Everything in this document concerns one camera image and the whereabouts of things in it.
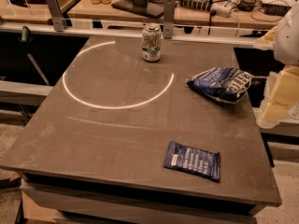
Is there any left grey metal bracket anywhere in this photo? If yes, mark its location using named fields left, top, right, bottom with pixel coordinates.
left=46, top=0, right=66, bottom=32

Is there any black device on desk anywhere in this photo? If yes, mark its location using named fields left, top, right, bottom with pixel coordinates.
left=263, top=4, right=291, bottom=16

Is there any blue chip bag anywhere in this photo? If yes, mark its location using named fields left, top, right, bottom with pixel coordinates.
left=186, top=67, right=253, bottom=104

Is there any green white 7up can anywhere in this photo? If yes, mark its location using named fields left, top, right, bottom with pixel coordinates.
left=141, top=23, right=162, bottom=62

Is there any green handled tool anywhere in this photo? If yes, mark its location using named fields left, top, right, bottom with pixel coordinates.
left=19, top=26, right=50, bottom=85

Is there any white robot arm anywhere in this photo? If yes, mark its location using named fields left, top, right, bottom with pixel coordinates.
left=262, top=1, right=299, bottom=123

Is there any white power adapter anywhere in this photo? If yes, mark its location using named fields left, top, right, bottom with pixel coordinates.
left=211, top=1, right=234, bottom=18

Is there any black monitor stand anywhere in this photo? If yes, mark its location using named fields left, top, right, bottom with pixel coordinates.
left=112, top=0, right=164, bottom=19

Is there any flat dark blue snack packet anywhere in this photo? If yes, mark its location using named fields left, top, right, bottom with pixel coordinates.
left=164, top=141, right=221, bottom=182

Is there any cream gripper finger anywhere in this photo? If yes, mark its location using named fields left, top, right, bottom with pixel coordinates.
left=261, top=65, right=299, bottom=123

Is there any black power strip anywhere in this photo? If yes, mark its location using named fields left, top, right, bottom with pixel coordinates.
left=180, top=0, right=212, bottom=12

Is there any right grey metal bracket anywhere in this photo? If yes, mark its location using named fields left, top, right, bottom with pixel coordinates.
left=163, top=0, right=176, bottom=39

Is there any grey metal bracket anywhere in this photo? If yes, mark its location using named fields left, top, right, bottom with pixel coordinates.
left=163, top=0, right=176, bottom=39
left=46, top=0, right=66, bottom=32

